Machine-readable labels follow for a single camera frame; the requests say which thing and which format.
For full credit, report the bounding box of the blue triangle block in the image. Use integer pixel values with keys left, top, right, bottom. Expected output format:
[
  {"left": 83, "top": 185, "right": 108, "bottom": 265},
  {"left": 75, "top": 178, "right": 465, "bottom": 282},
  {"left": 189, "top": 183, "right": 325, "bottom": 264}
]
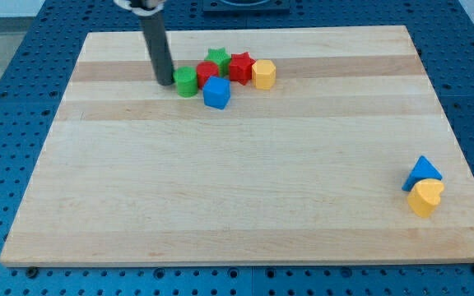
[{"left": 402, "top": 155, "right": 443, "bottom": 192}]

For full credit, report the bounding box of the green cylinder block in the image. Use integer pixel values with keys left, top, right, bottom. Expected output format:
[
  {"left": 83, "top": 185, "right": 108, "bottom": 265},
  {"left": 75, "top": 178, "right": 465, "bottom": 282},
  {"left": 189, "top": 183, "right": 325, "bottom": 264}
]
[{"left": 173, "top": 67, "right": 198, "bottom": 98}]

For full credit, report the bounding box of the green star block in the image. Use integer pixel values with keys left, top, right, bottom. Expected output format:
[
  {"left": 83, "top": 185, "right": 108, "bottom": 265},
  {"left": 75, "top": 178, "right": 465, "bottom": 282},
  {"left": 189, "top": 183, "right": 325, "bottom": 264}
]
[{"left": 204, "top": 48, "right": 231, "bottom": 77}]

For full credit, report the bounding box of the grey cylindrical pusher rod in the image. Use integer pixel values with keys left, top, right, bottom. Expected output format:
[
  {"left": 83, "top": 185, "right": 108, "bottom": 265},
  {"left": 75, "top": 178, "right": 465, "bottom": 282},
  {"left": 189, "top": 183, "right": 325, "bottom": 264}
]
[{"left": 139, "top": 11, "right": 174, "bottom": 86}]

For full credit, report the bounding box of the red star block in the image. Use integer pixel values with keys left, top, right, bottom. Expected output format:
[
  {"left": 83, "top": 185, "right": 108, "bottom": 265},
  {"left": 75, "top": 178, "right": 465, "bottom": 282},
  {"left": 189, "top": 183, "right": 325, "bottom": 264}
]
[{"left": 228, "top": 52, "right": 255, "bottom": 86}]

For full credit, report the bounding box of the blue cube block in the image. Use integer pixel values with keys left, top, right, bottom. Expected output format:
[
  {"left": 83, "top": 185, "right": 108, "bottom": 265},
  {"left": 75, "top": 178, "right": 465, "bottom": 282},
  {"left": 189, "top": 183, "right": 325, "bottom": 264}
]
[{"left": 202, "top": 76, "right": 230, "bottom": 109}]

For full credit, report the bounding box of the yellow hexagon block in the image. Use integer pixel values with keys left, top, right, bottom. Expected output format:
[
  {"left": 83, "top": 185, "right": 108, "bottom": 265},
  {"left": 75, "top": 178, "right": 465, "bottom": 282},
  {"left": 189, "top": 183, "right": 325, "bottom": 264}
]
[{"left": 252, "top": 59, "right": 277, "bottom": 90}]

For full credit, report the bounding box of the white rod mount collar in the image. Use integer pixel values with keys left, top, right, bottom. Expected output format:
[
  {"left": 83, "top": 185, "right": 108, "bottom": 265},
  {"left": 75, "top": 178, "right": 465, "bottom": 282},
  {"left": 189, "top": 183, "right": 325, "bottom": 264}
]
[{"left": 113, "top": 0, "right": 165, "bottom": 16}]

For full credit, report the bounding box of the red cylinder block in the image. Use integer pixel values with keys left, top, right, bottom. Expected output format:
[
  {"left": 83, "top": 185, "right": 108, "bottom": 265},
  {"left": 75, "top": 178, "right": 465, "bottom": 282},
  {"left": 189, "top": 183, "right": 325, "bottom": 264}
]
[{"left": 196, "top": 61, "right": 219, "bottom": 89}]

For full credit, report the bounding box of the light wooden board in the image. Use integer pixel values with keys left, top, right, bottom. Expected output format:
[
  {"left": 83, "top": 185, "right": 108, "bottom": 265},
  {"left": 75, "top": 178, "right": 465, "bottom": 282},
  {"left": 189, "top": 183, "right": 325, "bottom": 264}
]
[{"left": 0, "top": 25, "right": 474, "bottom": 267}]

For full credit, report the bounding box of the yellow heart block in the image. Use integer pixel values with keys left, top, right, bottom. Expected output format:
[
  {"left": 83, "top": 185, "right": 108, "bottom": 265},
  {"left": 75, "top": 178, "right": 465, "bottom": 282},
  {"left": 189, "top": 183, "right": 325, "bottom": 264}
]
[{"left": 407, "top": 178, "right": 445, "bottom": 218}]

